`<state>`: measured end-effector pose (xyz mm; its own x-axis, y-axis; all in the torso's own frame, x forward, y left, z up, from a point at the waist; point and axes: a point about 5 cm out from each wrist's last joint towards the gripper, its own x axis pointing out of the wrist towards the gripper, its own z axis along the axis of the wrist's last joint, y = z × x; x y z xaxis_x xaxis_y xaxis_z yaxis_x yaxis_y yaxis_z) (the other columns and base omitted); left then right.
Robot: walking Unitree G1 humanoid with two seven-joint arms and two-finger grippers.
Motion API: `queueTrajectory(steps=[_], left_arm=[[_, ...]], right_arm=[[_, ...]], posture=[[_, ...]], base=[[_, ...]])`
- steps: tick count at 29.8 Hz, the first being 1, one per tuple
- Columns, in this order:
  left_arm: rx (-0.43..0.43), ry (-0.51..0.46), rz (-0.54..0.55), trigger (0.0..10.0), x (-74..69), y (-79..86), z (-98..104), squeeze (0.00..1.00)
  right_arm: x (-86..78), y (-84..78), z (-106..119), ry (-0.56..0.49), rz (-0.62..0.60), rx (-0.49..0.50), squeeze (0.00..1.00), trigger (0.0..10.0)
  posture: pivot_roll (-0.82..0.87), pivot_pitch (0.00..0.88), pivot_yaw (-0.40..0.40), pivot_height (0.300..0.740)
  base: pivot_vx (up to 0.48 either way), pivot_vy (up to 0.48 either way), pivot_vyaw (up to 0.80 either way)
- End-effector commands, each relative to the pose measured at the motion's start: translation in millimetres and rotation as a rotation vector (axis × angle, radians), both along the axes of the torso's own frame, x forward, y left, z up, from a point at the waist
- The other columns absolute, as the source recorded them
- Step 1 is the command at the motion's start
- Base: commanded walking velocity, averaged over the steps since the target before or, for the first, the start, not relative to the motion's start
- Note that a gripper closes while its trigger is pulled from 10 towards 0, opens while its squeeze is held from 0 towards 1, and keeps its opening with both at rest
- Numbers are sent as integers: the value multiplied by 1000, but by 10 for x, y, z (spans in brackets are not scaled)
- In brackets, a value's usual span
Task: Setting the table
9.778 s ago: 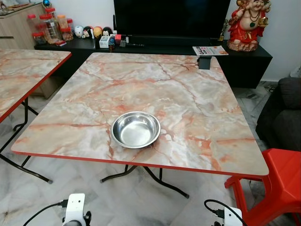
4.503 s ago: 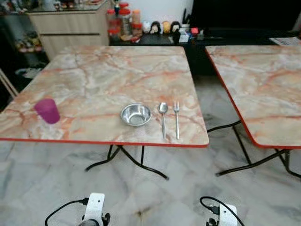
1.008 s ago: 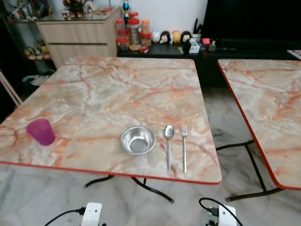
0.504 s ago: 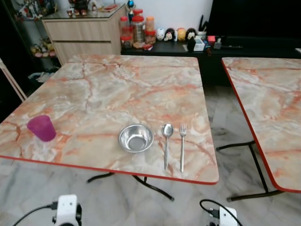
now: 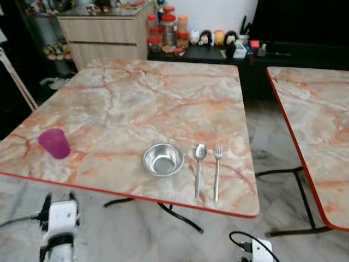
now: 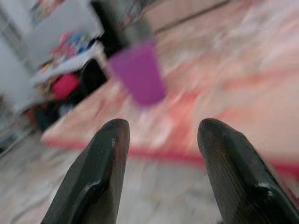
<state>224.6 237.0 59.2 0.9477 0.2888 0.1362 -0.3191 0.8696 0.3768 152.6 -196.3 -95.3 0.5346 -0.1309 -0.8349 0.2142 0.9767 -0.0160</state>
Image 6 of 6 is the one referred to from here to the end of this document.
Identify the purple plastic cup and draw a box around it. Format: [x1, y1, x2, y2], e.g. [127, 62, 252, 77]
[106, 38, 168, 107]

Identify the marble-pattern folding table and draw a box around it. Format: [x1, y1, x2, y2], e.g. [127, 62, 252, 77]
[41, 14, 299, 194]

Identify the pink bag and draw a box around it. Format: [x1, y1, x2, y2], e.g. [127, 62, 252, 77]
[51, 74, 80, 99]

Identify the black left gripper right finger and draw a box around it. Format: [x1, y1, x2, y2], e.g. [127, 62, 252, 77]
[197, 118, 299, 224]

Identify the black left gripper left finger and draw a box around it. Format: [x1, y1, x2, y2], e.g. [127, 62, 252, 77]
[41, 118, 130, 224]

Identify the white printed storage box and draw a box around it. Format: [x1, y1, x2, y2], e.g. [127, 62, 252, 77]
[23, 0, 105, 84]

